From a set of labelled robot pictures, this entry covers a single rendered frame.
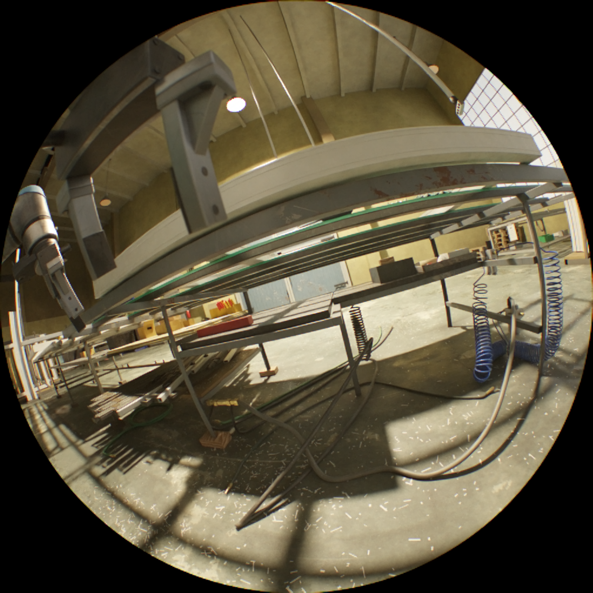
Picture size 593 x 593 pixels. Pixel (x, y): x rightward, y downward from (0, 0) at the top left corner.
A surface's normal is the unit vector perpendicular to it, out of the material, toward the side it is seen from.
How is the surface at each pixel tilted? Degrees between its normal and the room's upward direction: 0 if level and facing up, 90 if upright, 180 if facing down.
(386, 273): 90
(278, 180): 90
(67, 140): 114
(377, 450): 0
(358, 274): 90
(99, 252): 97
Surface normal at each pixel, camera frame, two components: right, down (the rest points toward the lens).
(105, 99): -0.11, 0.48
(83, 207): 0.97, -0.14
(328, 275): -0.19, 0.09
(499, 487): -0.27, -0.96
